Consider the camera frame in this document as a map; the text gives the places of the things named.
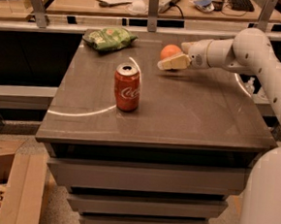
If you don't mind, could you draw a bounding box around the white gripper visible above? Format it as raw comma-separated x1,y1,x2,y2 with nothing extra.
157,40,212,71

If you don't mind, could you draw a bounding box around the orange fruit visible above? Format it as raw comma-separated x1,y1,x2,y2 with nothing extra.
160,45,182,59

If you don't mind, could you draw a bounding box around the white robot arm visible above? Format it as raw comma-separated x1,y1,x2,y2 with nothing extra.
158,27,281,224

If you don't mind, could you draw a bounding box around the grey power strip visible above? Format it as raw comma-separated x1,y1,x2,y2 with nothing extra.
158,0,179,14

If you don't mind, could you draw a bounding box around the red Coca-Cola can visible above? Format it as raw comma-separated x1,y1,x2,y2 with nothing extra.
114,63,141,112

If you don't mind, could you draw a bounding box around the plastic water bottle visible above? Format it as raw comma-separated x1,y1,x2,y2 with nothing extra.
245,77,255,94

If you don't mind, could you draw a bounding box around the black keyboard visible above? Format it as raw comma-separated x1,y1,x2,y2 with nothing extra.
228,0,255,12

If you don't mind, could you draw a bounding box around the green chip bag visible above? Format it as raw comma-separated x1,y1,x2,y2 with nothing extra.
82,27,138,52

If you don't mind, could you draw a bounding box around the grey drawer cabinet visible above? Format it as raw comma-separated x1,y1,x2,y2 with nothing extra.
37,32,275,224

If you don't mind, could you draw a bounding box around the cardboard box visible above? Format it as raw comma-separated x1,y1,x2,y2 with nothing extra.
0,140,47,224

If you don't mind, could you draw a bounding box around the metal bracket middle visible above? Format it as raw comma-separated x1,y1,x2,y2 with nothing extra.
147,0,159,32

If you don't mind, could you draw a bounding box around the metal bracket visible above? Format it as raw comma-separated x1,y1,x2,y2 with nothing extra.
255,0,278,31
30,0,48,29
147,0,159,32

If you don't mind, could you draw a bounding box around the metal bracket right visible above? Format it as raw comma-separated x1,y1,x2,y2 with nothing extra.
255,0,278,31

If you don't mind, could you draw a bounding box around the metal bracket left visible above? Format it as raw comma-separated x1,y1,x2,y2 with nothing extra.
30,0,48,29

